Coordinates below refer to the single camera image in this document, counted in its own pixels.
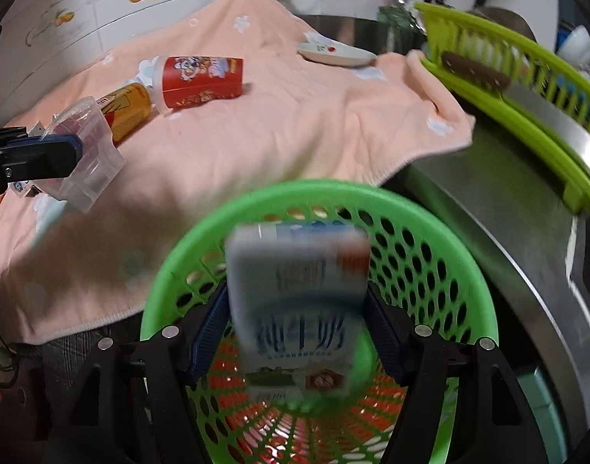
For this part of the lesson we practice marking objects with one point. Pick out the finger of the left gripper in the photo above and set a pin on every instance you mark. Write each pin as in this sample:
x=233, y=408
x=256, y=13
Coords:
x=48, y=157

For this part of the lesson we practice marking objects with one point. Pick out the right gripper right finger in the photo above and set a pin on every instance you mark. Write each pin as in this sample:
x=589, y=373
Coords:
x=493, y=422

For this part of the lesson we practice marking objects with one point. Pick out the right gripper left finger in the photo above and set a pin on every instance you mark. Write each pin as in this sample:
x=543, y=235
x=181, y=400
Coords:
x=129, y=402

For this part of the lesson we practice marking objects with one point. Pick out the clear plastic cup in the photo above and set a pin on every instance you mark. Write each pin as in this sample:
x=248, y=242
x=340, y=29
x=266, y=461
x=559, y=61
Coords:
x=100, y=162

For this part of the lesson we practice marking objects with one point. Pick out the red orange drink bottle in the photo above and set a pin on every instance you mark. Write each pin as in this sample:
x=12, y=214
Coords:
x=126, y=109

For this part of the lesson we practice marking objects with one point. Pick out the red paper cup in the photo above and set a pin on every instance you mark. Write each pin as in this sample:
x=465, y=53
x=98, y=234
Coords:
x=181, y=82

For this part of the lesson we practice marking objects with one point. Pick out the white blue milk carton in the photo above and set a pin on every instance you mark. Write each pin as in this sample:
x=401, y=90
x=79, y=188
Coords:
x=294, y=291

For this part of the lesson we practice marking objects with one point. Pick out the green plastic trash basket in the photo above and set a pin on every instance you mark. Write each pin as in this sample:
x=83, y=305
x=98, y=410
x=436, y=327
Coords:
x=417, y=264

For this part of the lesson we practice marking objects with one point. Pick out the red plastic stool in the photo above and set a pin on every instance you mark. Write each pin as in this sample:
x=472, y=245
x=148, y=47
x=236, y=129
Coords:
x=295, y=396

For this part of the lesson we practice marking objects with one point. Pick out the peach floral towel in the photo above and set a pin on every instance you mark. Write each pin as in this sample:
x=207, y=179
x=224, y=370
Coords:
x=63, y=272

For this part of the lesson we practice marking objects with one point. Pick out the white ceramic dish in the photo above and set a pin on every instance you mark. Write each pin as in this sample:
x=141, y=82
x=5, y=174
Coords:
x=336, y=55

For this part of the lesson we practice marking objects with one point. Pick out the green dish rack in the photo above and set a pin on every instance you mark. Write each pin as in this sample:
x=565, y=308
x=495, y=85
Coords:
x=524, y=61

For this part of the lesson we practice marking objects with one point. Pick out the dark green utensil jar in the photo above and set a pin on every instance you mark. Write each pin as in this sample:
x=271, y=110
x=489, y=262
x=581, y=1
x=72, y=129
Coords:
x=403, y=30

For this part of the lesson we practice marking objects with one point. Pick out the white ceramic bowl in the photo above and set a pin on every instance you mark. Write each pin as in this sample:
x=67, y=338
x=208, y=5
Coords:
x=575, y=48

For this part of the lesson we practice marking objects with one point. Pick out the stainless steel pot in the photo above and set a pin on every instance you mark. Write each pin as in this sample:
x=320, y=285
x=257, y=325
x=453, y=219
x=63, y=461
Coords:
x=506, y=18

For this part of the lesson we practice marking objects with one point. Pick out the cleaver with wooden handle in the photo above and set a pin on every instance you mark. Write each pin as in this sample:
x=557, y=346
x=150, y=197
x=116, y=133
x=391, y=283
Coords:
x=560, y=126

